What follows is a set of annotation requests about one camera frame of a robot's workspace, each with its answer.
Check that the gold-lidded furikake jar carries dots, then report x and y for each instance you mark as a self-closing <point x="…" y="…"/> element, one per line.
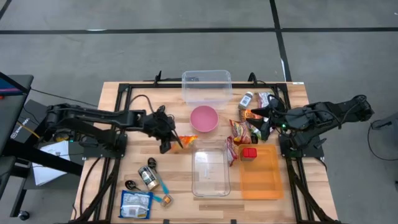
<point x="148" y="178"/>

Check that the black box with white logo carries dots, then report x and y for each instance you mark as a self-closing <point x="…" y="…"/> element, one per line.
<point x="34" y="118"/>

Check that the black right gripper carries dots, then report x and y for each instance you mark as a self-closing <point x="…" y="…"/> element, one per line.
<point x="289" y="119"/>

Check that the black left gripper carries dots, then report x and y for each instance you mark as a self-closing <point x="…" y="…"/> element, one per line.
<point x="158" y="123"/>

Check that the orange noodle snack packet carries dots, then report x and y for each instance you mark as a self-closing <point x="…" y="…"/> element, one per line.
<point x="189" y="141"/>

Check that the white paper sheet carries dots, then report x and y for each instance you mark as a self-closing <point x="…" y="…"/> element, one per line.
<point x="49" y="168"/>

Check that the pink bowl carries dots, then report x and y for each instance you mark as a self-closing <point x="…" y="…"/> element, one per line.
<point x="204" y="119"/>

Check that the blue white seaweed packet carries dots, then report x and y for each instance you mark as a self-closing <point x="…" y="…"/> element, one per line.
<point x="136" y="204"/>

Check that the black caster wheel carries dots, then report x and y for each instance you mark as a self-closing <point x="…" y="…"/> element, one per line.
<point x="24" y="215"/>

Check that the deep clear plastic bin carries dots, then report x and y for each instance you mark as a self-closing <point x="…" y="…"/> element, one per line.
<point x="206" y="90"/>

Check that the orange plastic tray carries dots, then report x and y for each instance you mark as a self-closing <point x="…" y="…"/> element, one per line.
<point x="264" y="180"/>

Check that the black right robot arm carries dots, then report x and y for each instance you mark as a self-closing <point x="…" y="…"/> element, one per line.
<point x="329" y="115"/>

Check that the black aluminium extrusion frame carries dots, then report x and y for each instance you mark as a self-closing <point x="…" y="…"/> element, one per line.
<point x="281" y="87"/>

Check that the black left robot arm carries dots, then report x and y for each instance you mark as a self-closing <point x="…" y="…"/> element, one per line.
<point x="93" y="113"/>

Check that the black side desk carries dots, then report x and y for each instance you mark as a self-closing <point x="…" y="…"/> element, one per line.
<point x="12" y="118"/>

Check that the red box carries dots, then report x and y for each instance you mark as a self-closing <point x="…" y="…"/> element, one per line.
<point x="249" y="153"/>

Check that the white-lidded spice bottle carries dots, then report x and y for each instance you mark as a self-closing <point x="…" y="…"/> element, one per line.
<point x="245" y="100"/>

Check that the red yellow snack packet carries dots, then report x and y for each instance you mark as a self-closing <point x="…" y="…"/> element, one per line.
<point x="240" y="132"/>

